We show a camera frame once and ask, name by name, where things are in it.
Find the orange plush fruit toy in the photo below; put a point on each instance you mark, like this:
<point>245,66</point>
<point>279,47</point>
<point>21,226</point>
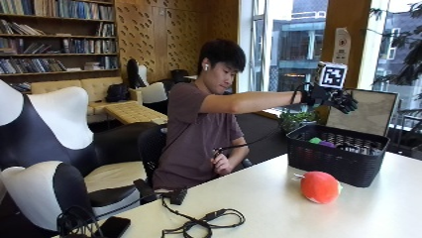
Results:
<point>319,187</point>

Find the black office chair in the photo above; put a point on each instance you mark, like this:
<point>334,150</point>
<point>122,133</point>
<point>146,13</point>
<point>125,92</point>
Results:
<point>150,148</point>

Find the green potted plant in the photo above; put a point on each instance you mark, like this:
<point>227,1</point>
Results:
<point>296,119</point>

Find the white earbud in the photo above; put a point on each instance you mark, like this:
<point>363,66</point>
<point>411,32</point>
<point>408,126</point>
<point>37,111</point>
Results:
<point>205,67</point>

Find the rows of shelved books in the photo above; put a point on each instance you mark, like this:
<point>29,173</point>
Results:
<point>34,65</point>

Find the purple toy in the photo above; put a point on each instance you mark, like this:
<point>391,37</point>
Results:
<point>327,144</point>

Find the small black device box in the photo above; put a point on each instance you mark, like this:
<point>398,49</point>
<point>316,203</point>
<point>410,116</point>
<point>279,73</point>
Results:
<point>177,196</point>

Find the white marker cube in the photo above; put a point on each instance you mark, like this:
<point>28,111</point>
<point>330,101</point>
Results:
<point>330,75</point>

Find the wooden bookshelf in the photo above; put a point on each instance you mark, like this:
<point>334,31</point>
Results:
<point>58,54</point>

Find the person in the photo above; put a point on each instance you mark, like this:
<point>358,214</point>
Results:
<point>193,132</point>

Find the black plastic basket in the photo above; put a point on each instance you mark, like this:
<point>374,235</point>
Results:
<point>334,165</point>

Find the green toy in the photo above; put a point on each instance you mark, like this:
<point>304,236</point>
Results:
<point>314,140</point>

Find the black and white lounge chair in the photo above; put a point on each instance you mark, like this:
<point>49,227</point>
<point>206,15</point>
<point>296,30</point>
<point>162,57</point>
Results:
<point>44,125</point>
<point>151,92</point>
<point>48,191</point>

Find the beige tufted sofa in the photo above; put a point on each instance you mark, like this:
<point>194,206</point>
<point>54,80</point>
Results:
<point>94,89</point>

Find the beige tufted ottoman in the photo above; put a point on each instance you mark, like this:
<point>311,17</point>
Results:
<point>133,113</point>

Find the dark armchair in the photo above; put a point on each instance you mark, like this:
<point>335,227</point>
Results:
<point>179,76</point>

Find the black backpack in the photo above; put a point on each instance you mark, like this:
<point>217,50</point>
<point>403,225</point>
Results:
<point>115,93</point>

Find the black smartphone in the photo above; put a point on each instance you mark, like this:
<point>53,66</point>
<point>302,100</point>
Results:
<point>111,227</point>

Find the black-framed basket lid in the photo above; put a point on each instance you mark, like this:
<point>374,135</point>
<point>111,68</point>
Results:
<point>364,112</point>

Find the white pillar sign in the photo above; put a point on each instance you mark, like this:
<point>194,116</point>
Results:
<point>342,46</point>

